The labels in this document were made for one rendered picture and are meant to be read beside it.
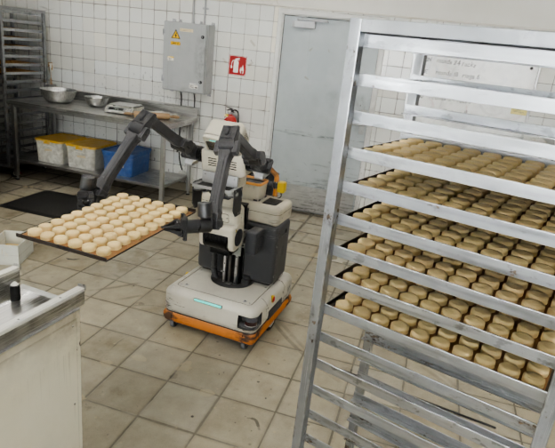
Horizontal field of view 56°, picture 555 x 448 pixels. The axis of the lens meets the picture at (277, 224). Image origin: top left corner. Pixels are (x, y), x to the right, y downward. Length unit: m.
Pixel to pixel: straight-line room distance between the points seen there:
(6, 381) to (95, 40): 5.27
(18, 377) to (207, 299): 1.61
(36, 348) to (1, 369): 0.13
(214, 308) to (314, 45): 3.27
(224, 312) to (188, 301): 0.25
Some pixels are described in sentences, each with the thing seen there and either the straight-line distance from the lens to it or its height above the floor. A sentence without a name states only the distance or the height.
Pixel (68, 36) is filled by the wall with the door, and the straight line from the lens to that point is 6.86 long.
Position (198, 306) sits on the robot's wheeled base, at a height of 0.21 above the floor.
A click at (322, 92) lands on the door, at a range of 5.61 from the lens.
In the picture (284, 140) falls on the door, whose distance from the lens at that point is 5.76.
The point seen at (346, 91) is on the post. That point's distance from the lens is 1.33.
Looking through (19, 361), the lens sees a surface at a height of 0.78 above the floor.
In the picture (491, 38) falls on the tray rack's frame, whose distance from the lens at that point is 1.22.
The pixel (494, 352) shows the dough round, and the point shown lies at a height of 1.06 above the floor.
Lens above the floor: 1.74
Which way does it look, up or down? 19 degrees down
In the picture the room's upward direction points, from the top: 6 degrees clockwise
